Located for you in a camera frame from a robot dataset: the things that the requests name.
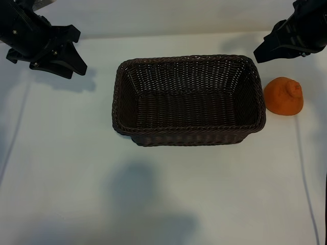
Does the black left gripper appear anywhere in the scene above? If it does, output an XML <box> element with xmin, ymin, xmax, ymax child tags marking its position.
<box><xmin>0</xmin><ymin>0</ymin><xmax>88</xmax><ymax>80</ymax></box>

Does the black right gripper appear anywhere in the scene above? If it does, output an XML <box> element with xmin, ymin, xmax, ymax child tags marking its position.
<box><xmin>253</xmin><ymin>0</ymin><xmax>327</xmax><ymax>64</ymax></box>

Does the orange fruit with knob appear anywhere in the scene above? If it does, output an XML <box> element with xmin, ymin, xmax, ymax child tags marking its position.
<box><xmin>263</xmin><ymin>76</ymin><xmax>305</xmax><ymax>117</ymax></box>

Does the dark brown wicker basket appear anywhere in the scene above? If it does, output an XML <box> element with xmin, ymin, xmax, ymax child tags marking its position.
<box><xmin>111</xmin><ymin>54</ymin><xmax>267</xmax><ymax>147</ymax></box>

